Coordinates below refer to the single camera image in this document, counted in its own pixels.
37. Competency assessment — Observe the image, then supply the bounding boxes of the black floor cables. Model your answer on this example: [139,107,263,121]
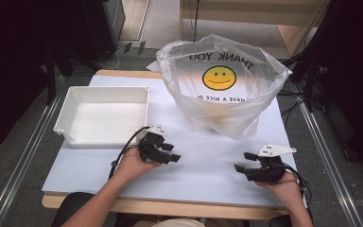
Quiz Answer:
[277,89,307,128]

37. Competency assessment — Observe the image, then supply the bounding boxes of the wooden shelf unit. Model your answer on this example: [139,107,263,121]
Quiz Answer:
[179,0,333,59]

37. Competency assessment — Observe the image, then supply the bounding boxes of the white floor cable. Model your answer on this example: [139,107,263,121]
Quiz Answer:
[99,46,125,71]

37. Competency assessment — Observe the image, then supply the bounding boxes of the clear smiley plastic bag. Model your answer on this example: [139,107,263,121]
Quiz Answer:
[156,33,293,141]

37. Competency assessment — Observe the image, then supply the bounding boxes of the person's left hand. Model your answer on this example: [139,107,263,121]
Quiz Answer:
[112,146,164,185]

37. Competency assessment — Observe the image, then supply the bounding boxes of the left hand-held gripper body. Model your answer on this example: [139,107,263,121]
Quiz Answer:
[137,125,173,165]

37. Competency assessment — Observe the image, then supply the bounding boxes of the thin black hanging cable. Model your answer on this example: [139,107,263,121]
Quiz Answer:
[194,0,200,43]

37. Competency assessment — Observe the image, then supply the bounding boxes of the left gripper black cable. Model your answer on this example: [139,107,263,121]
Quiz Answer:
[108,126,152,182]

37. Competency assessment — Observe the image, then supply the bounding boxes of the person's beige shirt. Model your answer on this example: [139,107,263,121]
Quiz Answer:
[150,217,206,227]

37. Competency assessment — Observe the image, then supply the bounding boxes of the wooden table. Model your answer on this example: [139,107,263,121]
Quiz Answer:
[41,69,298,221]

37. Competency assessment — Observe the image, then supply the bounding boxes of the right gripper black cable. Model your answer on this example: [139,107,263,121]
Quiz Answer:
[282,163,314,221]

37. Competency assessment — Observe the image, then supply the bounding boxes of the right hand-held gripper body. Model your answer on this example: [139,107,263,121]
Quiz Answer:
[244,144,298,184]

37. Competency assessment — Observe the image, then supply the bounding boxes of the black metal stand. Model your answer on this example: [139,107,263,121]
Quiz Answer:
[43,46,74,106]
[283,46,320,114]

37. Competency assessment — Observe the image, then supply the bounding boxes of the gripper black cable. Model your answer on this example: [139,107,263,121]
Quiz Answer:
[108,126,152,182]
[282,163,314,221]

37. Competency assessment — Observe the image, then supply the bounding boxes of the white plastic bin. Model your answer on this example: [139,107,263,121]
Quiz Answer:
[53,85,150,148]

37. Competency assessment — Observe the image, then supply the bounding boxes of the person's dark trouser leg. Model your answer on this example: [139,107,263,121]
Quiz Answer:
[50,192,96,227]

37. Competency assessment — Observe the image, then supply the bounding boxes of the dark cabinet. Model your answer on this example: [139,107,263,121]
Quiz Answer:
[80,0,127,63]

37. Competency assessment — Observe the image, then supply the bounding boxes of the person's right hand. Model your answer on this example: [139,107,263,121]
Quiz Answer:
[254,171,304,206]

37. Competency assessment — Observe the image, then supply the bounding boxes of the metal floor rail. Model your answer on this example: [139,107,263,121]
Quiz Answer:
[297,99,363,227]
[0,91,68,227]

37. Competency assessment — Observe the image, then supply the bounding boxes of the pale blue table mat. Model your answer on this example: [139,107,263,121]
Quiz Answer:
[41,75,308,209]

